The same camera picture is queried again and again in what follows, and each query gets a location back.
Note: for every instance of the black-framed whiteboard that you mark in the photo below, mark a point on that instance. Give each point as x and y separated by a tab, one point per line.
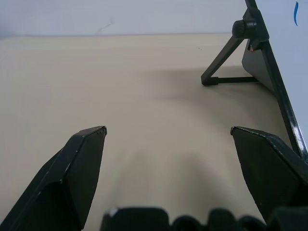
285	48

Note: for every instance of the black whiteboard stand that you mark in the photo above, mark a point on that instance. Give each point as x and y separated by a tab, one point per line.
231	48

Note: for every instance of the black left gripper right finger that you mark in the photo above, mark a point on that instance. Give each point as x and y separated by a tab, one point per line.
269	173

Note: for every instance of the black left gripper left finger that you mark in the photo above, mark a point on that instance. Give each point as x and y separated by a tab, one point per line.
69	178

